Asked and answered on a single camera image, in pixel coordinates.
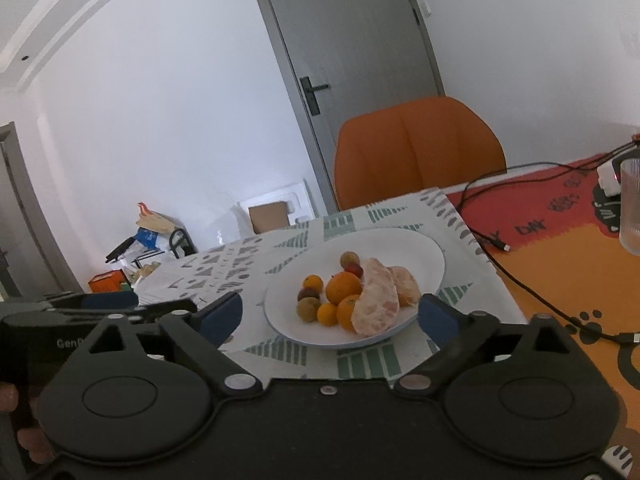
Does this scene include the peeled pomelo segment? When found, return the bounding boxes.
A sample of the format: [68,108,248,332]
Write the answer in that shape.
[352,258,400,337]

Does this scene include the brownish green kiwi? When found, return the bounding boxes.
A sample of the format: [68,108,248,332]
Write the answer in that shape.
[296,297,321,323]

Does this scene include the dark red plum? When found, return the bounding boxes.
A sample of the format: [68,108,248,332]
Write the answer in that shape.
[344,262,363,280]
[297,287,320,301]

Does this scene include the small tangerine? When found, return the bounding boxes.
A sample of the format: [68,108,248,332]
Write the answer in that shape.
[317,302,338,327]

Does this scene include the large orange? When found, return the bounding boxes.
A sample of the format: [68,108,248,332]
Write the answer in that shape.
[324,271,362,306]

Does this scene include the person's left hand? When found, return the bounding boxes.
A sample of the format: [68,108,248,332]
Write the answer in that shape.
[1,382,54,465]

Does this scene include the orange box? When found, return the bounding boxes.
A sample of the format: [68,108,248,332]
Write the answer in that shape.
[88,270,129,294]

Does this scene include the brown paper bag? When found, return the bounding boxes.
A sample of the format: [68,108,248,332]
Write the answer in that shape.
[136,202,177,234]

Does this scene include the red orange table mat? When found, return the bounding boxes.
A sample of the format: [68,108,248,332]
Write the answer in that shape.
[444,152,640,480]

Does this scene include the black metal rack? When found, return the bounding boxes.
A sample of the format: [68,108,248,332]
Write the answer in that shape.
[168,228,198,259]

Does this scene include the small peeled citrus piece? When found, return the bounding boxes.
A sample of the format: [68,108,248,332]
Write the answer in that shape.
[388,266,421,308]

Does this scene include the clear plastic bag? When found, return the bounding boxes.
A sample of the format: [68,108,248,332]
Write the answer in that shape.
[208,204,254,246]

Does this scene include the white round plate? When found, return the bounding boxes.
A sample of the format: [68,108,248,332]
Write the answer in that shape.
[264,228,446,350]

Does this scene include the white power adapter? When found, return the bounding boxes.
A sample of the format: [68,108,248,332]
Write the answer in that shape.
[597,160,620,197]

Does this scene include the brown cardboard piece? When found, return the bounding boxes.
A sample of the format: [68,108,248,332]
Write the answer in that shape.
[248,200,290,234]

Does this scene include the translucent plastic cup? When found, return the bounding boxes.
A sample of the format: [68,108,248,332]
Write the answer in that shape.
[620,158,640,256]

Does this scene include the small green fruit on plate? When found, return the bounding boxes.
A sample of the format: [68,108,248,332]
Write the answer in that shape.
[340,252,360,269]

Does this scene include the orange chair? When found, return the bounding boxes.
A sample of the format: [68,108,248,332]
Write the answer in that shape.
[334,96,506,210]

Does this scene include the grey door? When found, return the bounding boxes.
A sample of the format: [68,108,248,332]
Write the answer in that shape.
[257,0,445,214]

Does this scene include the black cable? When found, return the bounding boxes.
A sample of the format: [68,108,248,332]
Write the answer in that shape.
[456,142,640,346]

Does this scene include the black door handle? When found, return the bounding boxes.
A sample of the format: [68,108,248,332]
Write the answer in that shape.
[299,76,331,116]

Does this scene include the small white wall switch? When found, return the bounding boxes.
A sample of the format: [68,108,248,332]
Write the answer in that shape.
[419,0,432,18]

